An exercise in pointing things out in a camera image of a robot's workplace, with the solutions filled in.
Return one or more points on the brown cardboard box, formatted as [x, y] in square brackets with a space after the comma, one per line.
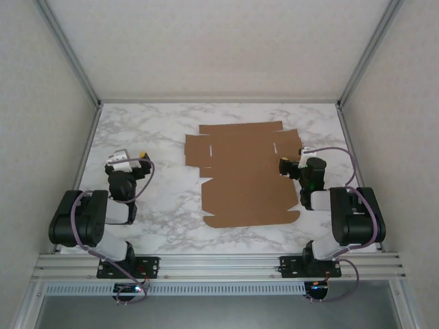
[240, 171]

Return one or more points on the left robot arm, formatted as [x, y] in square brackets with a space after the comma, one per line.
[92, 222]

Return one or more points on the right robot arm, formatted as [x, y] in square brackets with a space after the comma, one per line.
[360, 226]

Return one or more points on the left controller board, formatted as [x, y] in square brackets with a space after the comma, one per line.
[127, 289]

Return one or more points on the controller board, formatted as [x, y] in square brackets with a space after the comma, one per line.
[319, 288]
[127, 289]

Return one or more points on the right controller board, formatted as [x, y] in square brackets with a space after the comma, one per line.
[319, 288]

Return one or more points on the grey lower panel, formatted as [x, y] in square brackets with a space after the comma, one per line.
[219, 313]

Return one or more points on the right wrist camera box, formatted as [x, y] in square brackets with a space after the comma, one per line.
[304, 157]

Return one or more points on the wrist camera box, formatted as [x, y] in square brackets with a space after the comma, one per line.
[120, 160]
[304, 157]

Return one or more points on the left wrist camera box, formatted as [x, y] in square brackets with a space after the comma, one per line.
[120, 160]

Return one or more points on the left aluminium side rail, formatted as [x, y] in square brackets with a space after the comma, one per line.
[90, 137]

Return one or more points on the aluminium side rail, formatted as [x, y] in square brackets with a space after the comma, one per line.
[345, 123]
[90, 137]

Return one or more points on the right aluminium side rail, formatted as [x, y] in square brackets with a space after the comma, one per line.
[345, 123]

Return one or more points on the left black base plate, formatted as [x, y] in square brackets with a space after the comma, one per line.
[151, 265]

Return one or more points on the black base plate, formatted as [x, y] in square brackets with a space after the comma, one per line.
[289, 265]
[151, 265]

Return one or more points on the aluminium rear frame bar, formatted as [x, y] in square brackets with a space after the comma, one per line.
[219, 101]

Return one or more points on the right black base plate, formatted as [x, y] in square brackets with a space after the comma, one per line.
[289, 265]

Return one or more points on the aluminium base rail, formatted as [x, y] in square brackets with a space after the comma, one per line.
[219, 265]

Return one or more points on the left aluminium frame post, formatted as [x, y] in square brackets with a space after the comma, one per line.
[72, 51]

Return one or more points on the aluminium frame post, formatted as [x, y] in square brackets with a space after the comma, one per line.
[72, 51]
[367, 51]

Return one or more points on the right aluminium frame post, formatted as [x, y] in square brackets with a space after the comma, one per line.
[367, 51]

